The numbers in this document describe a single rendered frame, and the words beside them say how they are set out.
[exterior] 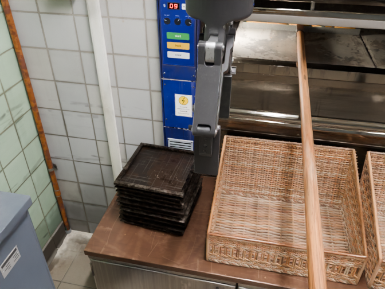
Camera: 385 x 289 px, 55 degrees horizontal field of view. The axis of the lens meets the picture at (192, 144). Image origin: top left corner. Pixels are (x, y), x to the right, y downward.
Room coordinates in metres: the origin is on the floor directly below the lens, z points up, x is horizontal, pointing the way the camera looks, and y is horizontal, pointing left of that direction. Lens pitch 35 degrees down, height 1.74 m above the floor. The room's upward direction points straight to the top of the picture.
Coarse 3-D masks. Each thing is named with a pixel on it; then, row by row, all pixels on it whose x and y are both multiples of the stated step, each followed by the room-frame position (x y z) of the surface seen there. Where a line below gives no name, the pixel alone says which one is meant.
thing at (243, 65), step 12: (240, 60) 1.40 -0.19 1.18; (252, 60) 1.40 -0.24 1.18; (264, 60) 1.40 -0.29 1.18; (276, 60) 1.40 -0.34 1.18; (252, 72) 1.37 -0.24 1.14; (264, 72) 1.36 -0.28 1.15; (276, 72) 1.35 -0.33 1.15; (288, 72) 1.34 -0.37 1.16; (312, 72) 1.32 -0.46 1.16; (324, 72) 1.31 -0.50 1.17; (336, 72) 1.30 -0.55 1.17; (348, 72) 1.30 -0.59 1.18; (360, 72) 1.29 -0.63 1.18; (372, 72) 1.29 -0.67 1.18; (384, 72) 1.29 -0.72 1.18
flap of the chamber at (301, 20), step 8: (256, 16) 1.23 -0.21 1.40; (264, 16) 1.22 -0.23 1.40; (272, 16) 1.22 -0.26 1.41; (280, 16) 1.21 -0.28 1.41; (288, 16) 1.21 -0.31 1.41; (296, 16) 1.20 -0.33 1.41; (304, 24) 1.19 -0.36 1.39; (312, 24) 1.19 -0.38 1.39; (320, 24) 1.18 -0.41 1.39; (328, 24) 1.18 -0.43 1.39; (336, 24) 1.17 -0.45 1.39; (344, 24) 1.17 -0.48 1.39; (352, 24) 1.16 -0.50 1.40; (360, 24) 1.16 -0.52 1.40; (368, 24) 1.15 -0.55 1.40; (376, 24) 1.15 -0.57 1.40; (384, 24) 1.14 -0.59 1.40
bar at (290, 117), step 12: (192, 108) 1.04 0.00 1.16; (240, 108) 1.02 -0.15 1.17; (276, 120) 0.98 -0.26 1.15; (288, 120) 0.97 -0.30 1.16; (300, 120) 0.97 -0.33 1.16; (312, 120) 0.96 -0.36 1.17; (324, 120) 0.96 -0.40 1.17; (336, 120) 0.95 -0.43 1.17; (348, 120) 0.95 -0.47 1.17; (360, 120) 0.95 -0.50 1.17; (384, 132) 0.92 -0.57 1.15
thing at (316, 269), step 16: (304, 48) 1.47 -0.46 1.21; (304, 64) 1.29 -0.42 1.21; (304, 80) 1.15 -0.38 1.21; (304, 96) 1.04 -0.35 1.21; (304, 112) 0.94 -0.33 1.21; (304, 128) 0.85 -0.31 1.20; (304, 144) 0.78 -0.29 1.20; (304, 160) 0.72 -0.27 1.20; (304, 176) 0.66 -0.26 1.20; (304, 192) 0.61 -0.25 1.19; (320, 224) 0.51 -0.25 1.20; (320, 240) 0.47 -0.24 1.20; (320, 256) 0.43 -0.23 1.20; (320, 272) 0.39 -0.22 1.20; (320, 288) 0.36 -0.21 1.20
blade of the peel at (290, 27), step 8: (248, 24) 1.82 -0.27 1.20; (256, 24) 1.81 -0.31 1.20; (264, 24) 1.81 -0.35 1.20; (272, 24) 1.80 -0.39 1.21; (280, 24) 1.79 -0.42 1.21; (288, 24) 1.87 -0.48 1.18; (320, 32) 1.75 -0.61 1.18; (328, 32) 1.74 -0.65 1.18; (336, 32) 1.73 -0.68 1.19; (344, 32) 1.73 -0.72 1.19; (352, 32) 1.72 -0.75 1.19
